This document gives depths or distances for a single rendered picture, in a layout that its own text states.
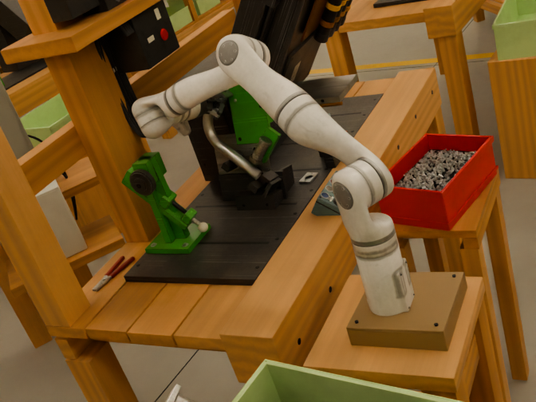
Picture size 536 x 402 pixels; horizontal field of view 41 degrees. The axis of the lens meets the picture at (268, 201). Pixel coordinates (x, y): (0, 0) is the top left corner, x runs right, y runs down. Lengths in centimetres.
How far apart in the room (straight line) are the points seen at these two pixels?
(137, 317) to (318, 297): 46
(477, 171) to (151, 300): 94
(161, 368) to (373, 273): 183
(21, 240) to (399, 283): 91
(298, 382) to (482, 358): 51
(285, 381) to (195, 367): 170
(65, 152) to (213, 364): 133
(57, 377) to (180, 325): 174
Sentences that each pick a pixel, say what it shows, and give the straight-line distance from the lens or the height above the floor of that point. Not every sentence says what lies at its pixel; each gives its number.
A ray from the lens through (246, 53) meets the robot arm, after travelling 157.
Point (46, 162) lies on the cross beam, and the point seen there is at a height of 124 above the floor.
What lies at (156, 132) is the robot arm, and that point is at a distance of 178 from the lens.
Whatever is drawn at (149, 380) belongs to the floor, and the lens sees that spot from 314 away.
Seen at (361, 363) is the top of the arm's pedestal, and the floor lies 85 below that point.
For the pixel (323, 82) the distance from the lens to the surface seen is 220.
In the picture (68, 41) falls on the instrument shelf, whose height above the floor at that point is 153.
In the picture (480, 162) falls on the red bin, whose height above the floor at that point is 88.
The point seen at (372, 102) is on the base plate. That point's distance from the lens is 258.
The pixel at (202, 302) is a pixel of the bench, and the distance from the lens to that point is 180.
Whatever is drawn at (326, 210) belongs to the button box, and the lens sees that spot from 193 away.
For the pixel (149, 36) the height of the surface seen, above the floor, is 143.
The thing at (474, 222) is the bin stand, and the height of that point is 80.
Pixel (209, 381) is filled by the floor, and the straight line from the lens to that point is 299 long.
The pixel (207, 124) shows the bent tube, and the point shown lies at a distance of 210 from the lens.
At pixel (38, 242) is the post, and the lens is 186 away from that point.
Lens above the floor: 184
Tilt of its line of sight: 26 degrees down
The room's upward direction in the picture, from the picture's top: 19 degrees counter-clockwise
